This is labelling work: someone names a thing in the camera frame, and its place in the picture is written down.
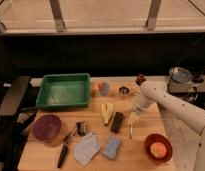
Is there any red bowl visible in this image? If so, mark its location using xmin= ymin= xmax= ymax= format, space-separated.
xmin=144 ymin=133 xmax=173 ymax=163

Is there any orange fruit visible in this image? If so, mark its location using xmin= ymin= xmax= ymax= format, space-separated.
xmin=150 ymin=142 xmax=167 ymax=159

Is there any blue sponge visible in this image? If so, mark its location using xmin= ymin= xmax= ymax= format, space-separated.
xmin=102 ymin=136 xmax=121 ymax=160

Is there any light blue cloth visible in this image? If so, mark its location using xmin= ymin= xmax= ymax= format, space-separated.
xmin=73 ymin=132 xmax=101 ymax=166

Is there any dark red round object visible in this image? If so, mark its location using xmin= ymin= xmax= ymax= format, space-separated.
xmin=135 ymin=74 xmax=146 ymax=85

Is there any blue cup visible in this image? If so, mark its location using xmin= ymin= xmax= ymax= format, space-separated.
xmin=98 ymin=82 xmax=110 ymax=97

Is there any green plastic tray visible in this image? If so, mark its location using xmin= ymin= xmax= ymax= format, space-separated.
xmin=36 ymin=73 xmax=90 ymax=110

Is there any silver fork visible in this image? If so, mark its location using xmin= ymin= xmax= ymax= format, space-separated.
xmin=129 ymin=125 xmax=133 ymax=139

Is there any black rectangular block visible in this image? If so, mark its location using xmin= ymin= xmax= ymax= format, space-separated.
xmin=111 ymin=112 xmax=124 ymax=133

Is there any black chair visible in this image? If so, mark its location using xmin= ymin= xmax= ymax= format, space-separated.
xmin=0 ymin=76 xmax=33 ymax=171

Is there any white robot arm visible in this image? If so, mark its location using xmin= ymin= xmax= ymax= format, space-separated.
xmin=128 ymin=81 xmax=205 ymax=171

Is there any black handled knife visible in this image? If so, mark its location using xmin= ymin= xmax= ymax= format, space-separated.
xmin=57 ymin=127 xmax=77 ymax=168

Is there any small silver metal cup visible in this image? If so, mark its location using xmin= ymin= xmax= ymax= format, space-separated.
xmin=119 ymin=86 xmax=130 ymax=99

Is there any yellow banana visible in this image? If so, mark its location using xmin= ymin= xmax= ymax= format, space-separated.
xmin=101 ymin=103 xmax=114 ymax=126

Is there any metal pot on stand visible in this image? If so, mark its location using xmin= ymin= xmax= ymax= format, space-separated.
xmin=168 ymin=67 xmax=197 ymax=93

